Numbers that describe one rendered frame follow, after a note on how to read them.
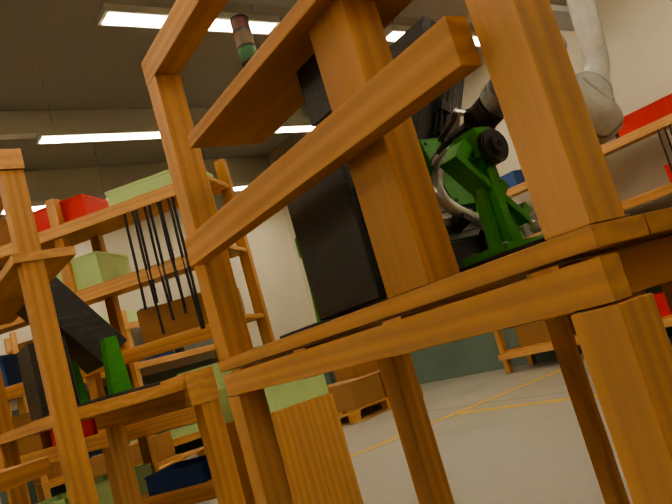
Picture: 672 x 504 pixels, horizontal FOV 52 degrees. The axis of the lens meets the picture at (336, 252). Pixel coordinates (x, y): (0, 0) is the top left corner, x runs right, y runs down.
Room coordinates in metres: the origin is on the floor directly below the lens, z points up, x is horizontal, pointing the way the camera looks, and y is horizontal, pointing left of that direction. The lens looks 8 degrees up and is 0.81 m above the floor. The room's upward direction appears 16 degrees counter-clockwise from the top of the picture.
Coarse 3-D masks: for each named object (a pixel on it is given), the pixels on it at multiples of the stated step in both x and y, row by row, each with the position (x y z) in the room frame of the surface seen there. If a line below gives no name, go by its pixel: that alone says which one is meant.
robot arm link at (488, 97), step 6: (486, 84) 1.50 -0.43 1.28; (492, 84) 1.47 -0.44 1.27; (486, 90) 1.49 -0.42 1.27; (492, 90) 1.47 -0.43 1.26; (480, 96) 1.51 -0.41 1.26; (486, 96) 1.49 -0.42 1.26; (492, 96) 1.48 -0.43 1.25; (486, 102) 1.50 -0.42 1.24; (492, 102) 1.49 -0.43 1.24; (498, 102) 1.48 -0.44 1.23; (486, 108) 1.50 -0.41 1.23; (492, 108) 1.50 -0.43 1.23; (498, 108) 1.49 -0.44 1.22; (498, 114) 1.51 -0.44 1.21
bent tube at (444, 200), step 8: (440, 160) 1.70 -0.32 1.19; (440, 168) 1.69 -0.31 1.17; (432, 176) 1.68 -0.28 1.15; (440, 176) 1.68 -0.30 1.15; (432, 184) 1.67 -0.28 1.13; (440, 184) 1.66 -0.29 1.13; (440, 192) 1.66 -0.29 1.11; (440, 200) 1.66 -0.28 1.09; (448, 200) 1.65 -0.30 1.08; (448, 208) 1.66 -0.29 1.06; (456, 208) 1.65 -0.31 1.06; (464, 208) 1.66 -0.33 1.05; (456, 216) 1.67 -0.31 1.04; (472, 216) 1.66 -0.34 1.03; (480, 224) 1.67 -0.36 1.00
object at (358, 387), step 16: (352, 368) 8.44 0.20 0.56; (368, 368) 8.58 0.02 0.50; (336, 384) 8.13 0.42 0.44; (352, 384) 7.79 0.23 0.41; (368, 384) 7.98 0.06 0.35; (336, 400) 7.89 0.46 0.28; (352, 400) 7.74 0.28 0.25; (368, 400) 7.93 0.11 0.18; (384, 400) 8.12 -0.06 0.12; (352, 416) 7.73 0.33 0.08; (368, 416) 7.86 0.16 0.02
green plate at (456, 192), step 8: (424, 144) 1.75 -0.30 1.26; (432, 144) 1.77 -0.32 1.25; (440, 144) 1.78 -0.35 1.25; (424, 152) 1.74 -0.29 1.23; (432, 152) 1.75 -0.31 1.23; (432, 168) 1.74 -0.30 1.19; (448, 176) 1.74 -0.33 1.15; (448, 184) 1.73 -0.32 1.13; (456, 184) 1.74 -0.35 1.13; (448, 192) 1.71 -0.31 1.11; (456, 192) 1.73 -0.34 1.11; (464, 192) 1.74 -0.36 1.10; (456, 200) 1.71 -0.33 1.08; (464, 200) 1.73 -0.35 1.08; (472, 200) 1.74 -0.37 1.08
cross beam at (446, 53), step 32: (448, 32) 1.06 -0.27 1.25; (416, 64) 1.13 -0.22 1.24; (448, 64) 1.08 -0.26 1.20; (480, 64) 1.08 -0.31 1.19; (352, 96) 1.29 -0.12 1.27; (384, 96) 1.22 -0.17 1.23; (416, 96) 1.15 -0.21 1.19; (320, 128) 1.40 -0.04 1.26; (352, 128) 1.32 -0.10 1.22; (384, 128) 1.27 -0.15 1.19; (288, 160) 1.53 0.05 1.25; (320, 160) 1.43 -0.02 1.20; (256, 192) 1.69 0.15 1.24; (288, 192) 1.56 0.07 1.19; (224, 224) 1.87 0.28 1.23; (256, 224) 1.79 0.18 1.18; (192, 256) 2.11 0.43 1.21
